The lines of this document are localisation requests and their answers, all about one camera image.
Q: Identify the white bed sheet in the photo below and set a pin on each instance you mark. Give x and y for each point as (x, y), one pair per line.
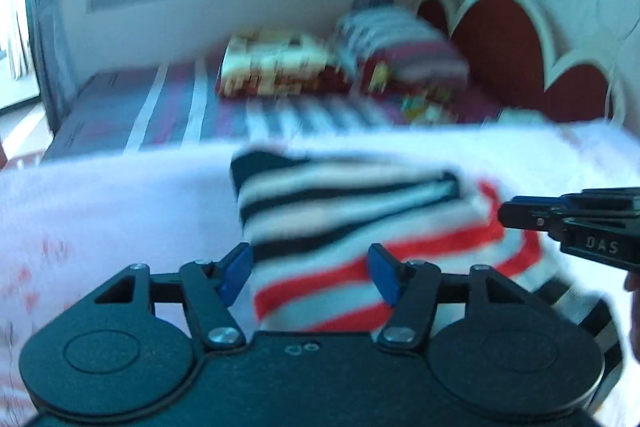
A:
(125, 207)

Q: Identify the bed with striped sheet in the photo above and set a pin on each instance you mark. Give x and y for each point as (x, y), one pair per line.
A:
(115, 107)

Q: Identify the red scalloped headboard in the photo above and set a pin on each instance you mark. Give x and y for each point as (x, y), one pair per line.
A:
(500, 42)

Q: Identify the yellow patterned pillow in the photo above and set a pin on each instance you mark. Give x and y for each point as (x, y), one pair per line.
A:
(270, 62)

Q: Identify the red black white striped sweater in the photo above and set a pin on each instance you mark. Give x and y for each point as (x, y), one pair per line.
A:
(325, 217)

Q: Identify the red printed cloth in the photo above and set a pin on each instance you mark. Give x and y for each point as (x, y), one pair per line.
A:
(425, 104)

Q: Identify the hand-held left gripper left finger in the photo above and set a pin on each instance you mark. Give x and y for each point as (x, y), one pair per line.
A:
(235, 274)

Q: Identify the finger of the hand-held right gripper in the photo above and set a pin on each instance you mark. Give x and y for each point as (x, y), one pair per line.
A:
(525, 212)

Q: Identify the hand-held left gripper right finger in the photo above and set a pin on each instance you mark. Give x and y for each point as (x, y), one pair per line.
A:
(385, 274)

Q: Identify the striped pillow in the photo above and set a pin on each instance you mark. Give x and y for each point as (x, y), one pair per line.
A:
(395, 34)

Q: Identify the white sheer curtain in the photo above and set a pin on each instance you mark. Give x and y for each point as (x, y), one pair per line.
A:
(12, 7)

